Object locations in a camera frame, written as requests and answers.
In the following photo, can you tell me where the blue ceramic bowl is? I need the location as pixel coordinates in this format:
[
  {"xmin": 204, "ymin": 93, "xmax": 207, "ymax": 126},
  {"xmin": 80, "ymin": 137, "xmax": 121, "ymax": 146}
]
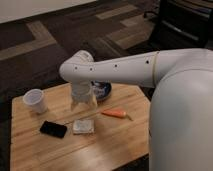
[{"xmin": 92, "ymin": 81, "xmax": 112, "ymax": 101}]

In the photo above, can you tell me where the black office chair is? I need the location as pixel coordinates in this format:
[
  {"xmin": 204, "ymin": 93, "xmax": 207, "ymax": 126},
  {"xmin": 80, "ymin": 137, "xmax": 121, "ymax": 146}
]
[{"xmin": 148, "ymin": 0, "xmax": 213, "ymax": 49}]

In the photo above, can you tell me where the white plastic cup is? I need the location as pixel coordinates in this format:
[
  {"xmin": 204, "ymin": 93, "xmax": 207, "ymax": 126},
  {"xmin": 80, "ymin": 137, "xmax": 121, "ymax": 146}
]
[{"xmin": 23, "ymin": 89, "xmax": 47, "ymax": 114}]

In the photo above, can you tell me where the black smartphone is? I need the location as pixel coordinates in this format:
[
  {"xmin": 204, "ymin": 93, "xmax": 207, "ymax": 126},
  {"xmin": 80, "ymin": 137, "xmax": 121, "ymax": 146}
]
[{"xmin": 40, "ymin": 121, "xmax": 67, "ymax": 138}]

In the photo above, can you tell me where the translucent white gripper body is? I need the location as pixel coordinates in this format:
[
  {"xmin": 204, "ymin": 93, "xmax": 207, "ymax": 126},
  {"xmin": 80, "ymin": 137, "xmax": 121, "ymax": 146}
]
[{"xmin": 71, "ymin": 82, "xmax": 97, "ymax": 110}]

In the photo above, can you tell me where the orange carrot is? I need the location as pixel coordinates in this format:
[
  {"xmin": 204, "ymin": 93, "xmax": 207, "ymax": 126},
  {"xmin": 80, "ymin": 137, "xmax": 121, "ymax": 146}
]
[{"xmin": 102, "ymin": 109, "xmax": 131, "ymax": 120}]

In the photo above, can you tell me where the white sponge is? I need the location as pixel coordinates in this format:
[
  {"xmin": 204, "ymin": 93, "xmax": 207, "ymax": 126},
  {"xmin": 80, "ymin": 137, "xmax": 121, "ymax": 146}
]
[{"xmin": 73, "ymin": 119, "xmax": 95, "ymax": 134}]

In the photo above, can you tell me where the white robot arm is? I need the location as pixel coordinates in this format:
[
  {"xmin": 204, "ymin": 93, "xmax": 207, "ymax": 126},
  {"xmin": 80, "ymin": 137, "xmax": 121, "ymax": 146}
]
[{"xmin": 59, "ymin": 48, "xmax": 213, "ymax": 171}]

